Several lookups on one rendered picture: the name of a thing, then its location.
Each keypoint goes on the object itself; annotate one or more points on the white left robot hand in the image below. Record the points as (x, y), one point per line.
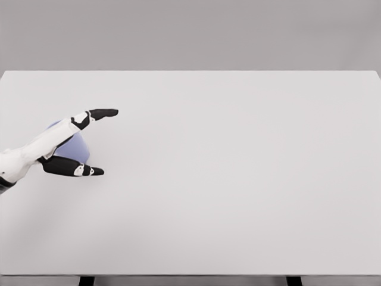
(50, 139)

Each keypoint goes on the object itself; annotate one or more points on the lavender blue cup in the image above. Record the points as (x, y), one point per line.
(76, 149)

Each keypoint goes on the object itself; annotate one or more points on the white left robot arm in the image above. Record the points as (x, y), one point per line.
(10, 167)

